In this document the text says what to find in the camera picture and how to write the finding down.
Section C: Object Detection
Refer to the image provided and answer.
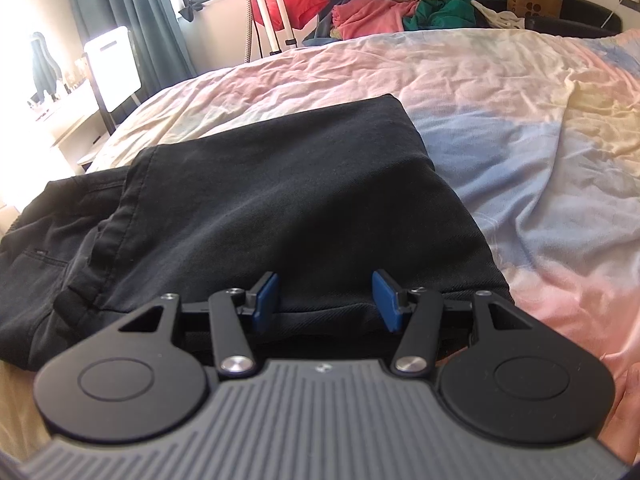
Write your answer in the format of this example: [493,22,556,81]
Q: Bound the black pants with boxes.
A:
[1,96,509,370]

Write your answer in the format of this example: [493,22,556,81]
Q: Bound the pastel bed sheet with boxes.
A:
[0,27,640,461]

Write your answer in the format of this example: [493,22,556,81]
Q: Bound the white desk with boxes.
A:
[21,80,108,174]

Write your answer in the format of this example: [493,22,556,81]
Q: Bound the pink garment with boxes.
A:
[331,0,419,40]

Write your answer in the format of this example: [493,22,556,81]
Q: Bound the green garment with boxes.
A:
[402,0,476,32]

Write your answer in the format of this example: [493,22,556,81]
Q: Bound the white garment on armchair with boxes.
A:
[471,0,525,29]

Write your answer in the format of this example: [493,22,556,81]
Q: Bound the teal item on desk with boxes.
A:
[30,32,62,102]

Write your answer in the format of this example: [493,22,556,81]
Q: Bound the garment steamer stand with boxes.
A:
[256,0,298,55]

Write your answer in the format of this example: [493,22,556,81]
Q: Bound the black armchair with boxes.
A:
[474,0,623,39]

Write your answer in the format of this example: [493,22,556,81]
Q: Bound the teal curtain left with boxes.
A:
[70,0,196,94]

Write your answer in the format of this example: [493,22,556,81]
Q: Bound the white chair black frame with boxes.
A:
[84,26,142,134]

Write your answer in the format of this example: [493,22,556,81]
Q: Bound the wall socket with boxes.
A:
[620,0,640,12]

